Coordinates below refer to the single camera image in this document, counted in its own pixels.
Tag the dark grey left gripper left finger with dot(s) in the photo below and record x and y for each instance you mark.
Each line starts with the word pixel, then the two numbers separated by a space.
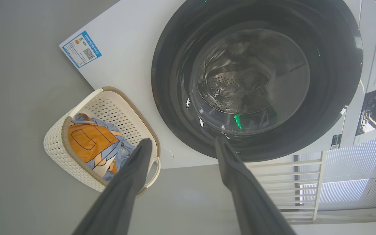
pixel 119 202

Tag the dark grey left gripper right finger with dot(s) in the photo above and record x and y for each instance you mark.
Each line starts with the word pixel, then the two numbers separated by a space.
pixel 253 209

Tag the blue cartoon print garment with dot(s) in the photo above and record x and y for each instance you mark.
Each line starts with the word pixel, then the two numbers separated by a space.
pixel 126 151

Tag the blue shirt large orange print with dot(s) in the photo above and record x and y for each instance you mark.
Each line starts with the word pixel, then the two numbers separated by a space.
pixel 90 142

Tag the round washing machine door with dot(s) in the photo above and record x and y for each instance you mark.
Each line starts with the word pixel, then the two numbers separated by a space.
pixel 168 81

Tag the stainless steel washing machine drum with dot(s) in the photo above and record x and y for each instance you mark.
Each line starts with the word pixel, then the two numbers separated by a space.
pixel 237 85

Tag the white washing machine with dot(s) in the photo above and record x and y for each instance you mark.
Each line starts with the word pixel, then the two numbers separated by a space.
pixel 132 49

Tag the cream perforated laundry basket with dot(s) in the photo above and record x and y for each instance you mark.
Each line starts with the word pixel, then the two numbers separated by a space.
pixel 57 143

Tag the small dark brand sticker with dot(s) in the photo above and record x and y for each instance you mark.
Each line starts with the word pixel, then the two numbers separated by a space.
pixel 336 142

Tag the white slatted window blind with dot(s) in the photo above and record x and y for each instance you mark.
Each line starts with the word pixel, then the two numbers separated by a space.
pixel 354 163

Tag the blue energy label sticker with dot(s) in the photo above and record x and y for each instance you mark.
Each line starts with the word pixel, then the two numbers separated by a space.
pixel 80 49

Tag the white frame furniture leg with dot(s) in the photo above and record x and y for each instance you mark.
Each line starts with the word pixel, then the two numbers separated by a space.
pixel 318 182

